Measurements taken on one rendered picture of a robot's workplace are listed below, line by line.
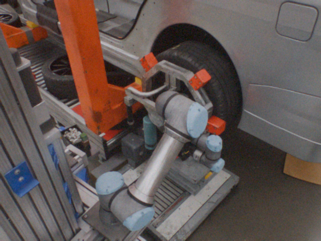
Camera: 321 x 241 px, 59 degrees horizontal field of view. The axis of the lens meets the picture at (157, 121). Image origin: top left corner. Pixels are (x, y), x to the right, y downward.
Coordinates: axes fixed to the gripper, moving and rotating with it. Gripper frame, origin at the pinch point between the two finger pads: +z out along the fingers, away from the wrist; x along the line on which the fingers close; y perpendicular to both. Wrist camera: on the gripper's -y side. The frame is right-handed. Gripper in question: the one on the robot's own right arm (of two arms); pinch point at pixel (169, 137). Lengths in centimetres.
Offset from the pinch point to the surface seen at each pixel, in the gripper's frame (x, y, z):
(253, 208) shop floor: -50, -83, -42
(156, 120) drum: -6.0, 0.3, 16.1
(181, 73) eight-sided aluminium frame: -20.8, 28.9, 9.6
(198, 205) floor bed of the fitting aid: -19, -75, -12
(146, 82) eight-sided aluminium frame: -21.7, 9.7, 40.1
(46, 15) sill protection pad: -43, 10, 214
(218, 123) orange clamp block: -23.3, 5.4, -16.6
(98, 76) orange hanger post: 0, 16, 62
